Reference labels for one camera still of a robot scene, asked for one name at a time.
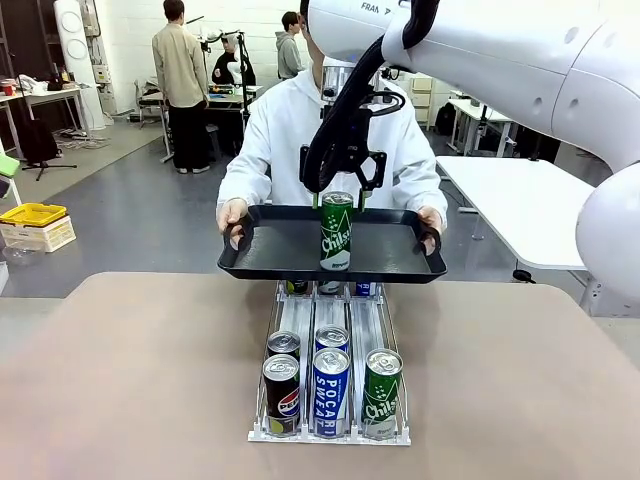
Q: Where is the green Chilsung can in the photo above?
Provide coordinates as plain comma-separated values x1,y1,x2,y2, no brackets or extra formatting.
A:
360,348,404,440
319,191,354,272

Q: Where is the clear plastic bowl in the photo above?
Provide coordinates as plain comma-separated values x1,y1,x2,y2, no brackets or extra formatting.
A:
2,242,39,267

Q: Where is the white drawer cabinet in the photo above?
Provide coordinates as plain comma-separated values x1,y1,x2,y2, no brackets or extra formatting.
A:
409,77,434,127

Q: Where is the white desk with clutter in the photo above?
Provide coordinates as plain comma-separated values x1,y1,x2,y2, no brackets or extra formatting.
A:
0,74,87,157

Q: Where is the black light stand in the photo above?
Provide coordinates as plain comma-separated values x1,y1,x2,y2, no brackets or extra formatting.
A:
234,30,252,119

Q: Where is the person in grey hoodie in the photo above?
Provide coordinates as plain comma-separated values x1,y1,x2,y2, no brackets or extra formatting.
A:
274,10,306,81

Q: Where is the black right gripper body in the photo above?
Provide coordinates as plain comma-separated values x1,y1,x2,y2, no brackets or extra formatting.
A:
339,108,374,174

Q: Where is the person's right forearm white sleeve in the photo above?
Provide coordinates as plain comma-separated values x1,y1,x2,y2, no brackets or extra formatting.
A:
217,159,274,211

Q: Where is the seated person in black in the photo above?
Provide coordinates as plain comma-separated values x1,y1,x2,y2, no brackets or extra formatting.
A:
211,32,257,89

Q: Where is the white tower air conditioner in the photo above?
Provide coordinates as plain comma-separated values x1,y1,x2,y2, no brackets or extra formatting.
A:
53,0,109,131

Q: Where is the large white table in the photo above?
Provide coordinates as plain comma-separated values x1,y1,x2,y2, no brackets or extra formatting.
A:
434,155,596,274

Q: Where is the person's right hand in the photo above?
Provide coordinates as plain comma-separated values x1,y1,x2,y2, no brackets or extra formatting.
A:
216,198,250,249

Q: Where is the person's left forearm white sleeve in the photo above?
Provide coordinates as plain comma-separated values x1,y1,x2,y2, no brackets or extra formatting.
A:
394,159,449,216

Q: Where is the person's left hand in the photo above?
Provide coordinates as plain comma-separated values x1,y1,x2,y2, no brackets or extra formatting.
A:
417,206,445,251

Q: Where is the clear can dispenser rack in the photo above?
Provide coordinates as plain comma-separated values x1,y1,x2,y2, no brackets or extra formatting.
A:
248,279,412,445

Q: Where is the black serving tray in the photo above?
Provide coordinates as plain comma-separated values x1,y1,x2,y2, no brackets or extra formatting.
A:
216,203,449,284

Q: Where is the man in beige shirt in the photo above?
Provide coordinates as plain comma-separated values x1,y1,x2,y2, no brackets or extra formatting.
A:
151,0,214,175

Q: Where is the small white desk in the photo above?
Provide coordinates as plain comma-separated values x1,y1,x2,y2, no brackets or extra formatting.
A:
447,97,519,156

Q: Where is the black backpack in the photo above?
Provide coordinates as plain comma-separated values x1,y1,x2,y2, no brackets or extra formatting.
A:
19,117,61,164

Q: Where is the person in white hoodie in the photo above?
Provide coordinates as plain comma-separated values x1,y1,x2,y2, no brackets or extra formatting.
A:
217,0,449,236

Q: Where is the white plastic crate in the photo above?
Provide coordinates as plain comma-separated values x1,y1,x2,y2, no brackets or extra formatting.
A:
0,217,77,254

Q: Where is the green chair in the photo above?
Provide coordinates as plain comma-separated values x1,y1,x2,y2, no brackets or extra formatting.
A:
0,153,24,207

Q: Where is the yellow plastic crate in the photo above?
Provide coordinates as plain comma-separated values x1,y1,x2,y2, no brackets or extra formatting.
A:
0,202,69,229

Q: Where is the black tripod stand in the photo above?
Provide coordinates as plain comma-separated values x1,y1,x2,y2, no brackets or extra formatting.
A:
17,74,79,182

